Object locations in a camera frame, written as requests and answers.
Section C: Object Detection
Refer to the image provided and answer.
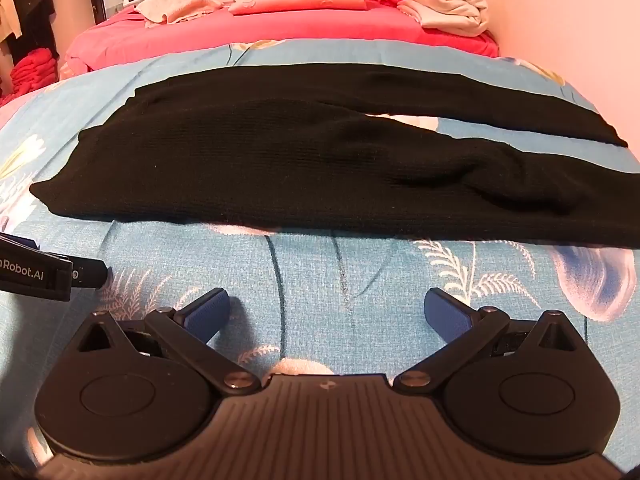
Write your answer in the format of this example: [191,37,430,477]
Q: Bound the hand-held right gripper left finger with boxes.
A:
[65,288,262,396]

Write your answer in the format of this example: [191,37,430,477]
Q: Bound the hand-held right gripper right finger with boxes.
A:
[393,288,585,394]

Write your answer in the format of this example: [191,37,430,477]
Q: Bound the red bed sheet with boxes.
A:
[64,0,501,75]

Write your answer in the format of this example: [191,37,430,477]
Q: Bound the beige towel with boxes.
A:
[134,0,225,29]

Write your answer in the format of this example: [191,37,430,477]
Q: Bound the black pants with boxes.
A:
[29,62,640,250]

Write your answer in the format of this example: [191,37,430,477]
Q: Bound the blue floral blanket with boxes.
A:
[0,39,640,480]

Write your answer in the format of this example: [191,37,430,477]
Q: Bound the red clothes pile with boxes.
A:
[9,47,62,100]

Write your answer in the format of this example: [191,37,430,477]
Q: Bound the cream folded blanket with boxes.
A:
[397,0,490,38]

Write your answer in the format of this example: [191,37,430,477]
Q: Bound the pink folded blanket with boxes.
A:
[228,0,369,16]

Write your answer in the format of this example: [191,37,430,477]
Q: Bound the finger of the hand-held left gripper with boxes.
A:
[70,258,109,290]

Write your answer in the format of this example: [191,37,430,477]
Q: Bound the dark hanging clothes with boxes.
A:
[0,0,62,68]

